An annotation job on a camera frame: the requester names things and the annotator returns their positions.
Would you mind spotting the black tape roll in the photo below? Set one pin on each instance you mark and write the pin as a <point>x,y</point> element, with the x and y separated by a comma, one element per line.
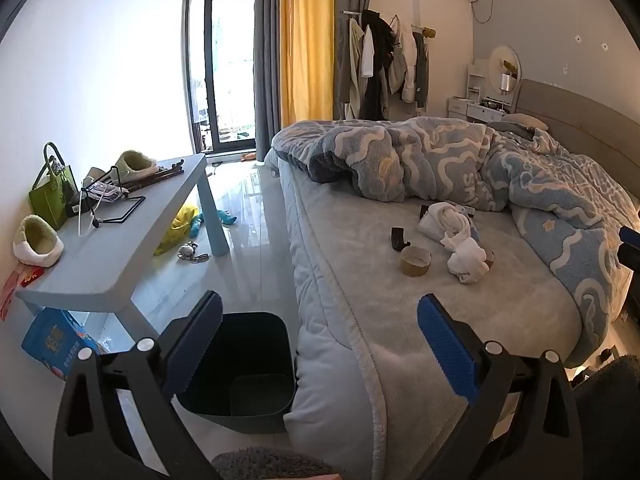
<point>398,240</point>

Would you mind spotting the clothes rack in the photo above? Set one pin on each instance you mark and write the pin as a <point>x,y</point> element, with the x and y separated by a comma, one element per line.
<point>350,12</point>

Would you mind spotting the yellow and teal toy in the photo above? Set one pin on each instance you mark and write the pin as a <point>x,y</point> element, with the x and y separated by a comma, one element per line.
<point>175,232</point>

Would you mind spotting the glass balcony door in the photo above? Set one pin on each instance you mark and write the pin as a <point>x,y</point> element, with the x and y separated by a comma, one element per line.
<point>220,60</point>

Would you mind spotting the red packet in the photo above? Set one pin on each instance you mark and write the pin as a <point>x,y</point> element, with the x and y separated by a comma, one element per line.
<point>20,285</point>

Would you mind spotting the dark wooden sticks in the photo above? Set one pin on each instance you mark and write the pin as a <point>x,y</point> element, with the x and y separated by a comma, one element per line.
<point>160,174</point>

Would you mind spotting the cream fleece slipper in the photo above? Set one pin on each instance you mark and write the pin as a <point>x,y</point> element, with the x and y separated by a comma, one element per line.
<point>135,166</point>
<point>37,242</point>

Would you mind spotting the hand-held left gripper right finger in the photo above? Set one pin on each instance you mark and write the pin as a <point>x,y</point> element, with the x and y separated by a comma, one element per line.
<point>447,350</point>

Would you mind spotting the brown tape roll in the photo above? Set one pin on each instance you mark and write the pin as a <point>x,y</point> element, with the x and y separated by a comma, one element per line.
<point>415,261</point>

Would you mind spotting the blue printed bag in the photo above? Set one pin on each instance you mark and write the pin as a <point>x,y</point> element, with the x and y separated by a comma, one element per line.
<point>52,337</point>

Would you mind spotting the white dressing table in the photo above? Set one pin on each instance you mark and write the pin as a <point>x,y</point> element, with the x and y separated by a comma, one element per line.
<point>462,106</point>

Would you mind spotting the grey pillow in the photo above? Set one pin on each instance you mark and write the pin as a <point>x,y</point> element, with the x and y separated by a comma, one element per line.
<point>522,121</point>

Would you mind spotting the dark plastic waste bin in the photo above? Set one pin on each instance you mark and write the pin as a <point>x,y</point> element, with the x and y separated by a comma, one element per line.
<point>235,355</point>

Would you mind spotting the blue patterned fleece blanket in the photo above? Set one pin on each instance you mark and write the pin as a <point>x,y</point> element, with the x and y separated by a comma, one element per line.
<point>425,160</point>

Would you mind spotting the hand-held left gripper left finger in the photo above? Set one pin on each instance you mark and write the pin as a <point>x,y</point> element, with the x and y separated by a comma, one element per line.
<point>197,345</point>

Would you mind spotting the round mirror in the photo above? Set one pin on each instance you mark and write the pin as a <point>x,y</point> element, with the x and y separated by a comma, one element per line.
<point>500,57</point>

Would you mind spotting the beige coat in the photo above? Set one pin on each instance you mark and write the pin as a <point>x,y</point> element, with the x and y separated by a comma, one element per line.
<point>350,75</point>

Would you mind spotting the green tote bag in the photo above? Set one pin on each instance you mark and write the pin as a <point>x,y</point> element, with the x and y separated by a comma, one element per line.
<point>50,200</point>

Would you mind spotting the grey garment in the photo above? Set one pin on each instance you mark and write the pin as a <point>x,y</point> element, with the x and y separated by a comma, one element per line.
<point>422,75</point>

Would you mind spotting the yellow curtain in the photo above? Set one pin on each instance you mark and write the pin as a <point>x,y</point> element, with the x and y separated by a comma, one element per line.
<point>305,40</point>

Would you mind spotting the blue plush toy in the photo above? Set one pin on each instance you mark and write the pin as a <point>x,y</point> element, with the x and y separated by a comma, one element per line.
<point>226,217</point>

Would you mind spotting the white jacket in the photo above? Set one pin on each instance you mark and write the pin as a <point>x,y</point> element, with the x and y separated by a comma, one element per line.
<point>407,70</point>

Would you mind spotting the pale floor slipper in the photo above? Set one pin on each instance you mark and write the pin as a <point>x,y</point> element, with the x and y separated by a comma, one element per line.
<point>247,157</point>

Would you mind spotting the bed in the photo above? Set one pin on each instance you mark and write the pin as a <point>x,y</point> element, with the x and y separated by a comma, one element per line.
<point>350,260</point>

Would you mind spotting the light blue table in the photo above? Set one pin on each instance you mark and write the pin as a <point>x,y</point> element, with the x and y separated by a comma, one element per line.
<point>130,250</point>

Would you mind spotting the black coat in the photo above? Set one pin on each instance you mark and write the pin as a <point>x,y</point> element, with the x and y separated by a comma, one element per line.
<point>377,90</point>

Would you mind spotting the white shirt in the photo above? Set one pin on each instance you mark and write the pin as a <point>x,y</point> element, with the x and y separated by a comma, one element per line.
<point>368,52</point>

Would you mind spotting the clear plastic packet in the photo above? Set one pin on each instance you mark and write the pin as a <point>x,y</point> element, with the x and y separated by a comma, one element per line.
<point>105,192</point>

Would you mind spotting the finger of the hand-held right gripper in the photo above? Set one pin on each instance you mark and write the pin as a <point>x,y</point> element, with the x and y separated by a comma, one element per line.
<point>631,250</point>

